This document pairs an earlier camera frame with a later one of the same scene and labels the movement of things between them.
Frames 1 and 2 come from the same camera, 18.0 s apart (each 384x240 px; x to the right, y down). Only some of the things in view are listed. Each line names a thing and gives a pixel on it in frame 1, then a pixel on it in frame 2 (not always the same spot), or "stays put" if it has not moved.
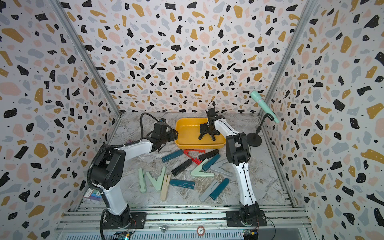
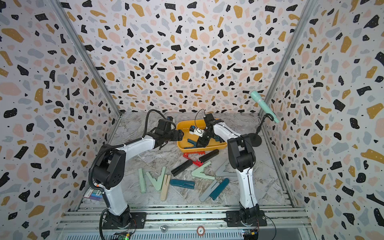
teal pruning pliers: x=182 y=183 stays put
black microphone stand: x=254 y=139 stays put
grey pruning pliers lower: x=209 y=190 stays put
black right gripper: x=205 y=125 -> x=203 y=143
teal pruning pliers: x=172 y=156 -> x=192 y=142
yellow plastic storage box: x=188 y=130 stays put
